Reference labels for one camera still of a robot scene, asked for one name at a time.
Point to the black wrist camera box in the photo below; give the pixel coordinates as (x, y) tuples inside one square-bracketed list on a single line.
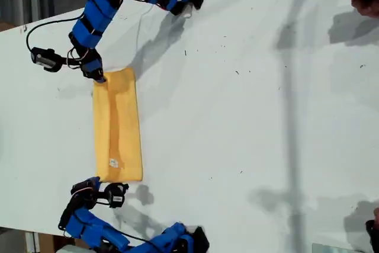
[(44, 59), (116, 195)]

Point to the person's hand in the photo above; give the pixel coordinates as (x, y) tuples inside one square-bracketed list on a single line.
[(376, 214)]

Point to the brown cardboard box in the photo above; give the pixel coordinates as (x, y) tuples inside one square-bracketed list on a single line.
[(46, 244)]

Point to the yellow square towel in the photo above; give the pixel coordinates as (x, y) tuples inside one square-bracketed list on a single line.
[(124, 122)]

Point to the white plastic container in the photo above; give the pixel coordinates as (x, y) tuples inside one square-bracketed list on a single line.
[(71, 249)]

